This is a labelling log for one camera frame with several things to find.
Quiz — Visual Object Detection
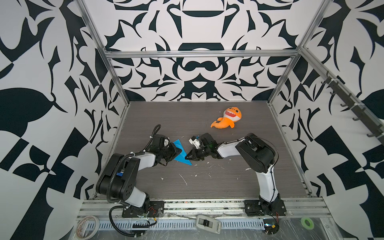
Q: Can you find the blue square paper sheet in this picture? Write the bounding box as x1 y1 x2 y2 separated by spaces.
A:
174 140 192 166

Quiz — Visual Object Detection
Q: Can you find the white slotted cable duct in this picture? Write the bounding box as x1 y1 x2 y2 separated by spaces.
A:
99 219 264 231

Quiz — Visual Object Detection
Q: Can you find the black corrugated cable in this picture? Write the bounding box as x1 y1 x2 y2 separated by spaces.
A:
108 204 157 238

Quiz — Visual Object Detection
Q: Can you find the orange shark plush toy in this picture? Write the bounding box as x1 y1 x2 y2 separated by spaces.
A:
211 107 242 129

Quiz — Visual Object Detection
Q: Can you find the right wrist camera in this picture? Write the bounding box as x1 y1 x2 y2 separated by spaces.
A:
189 136 201 149

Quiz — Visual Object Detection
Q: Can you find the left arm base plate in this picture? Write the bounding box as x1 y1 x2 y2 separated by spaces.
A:
122 201 165 218

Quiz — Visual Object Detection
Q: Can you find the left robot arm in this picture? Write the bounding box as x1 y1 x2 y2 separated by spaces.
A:
96 124 182 211

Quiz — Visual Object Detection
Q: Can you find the small black electronics board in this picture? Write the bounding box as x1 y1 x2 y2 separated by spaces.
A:
263 219 280 236

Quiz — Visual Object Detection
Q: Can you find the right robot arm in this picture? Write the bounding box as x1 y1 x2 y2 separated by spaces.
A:
186 133 279 204

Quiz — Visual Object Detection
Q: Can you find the grey switch box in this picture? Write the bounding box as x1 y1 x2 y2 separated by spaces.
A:
195 215 222 234

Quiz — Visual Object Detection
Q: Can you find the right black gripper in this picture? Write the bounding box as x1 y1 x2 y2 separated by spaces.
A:
185 147 212 162

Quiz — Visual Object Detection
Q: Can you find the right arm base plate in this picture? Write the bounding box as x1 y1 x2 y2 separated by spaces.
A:
244 198 287 217

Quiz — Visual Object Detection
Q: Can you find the green tape roll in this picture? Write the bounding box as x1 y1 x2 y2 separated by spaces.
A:
301 217 315 230

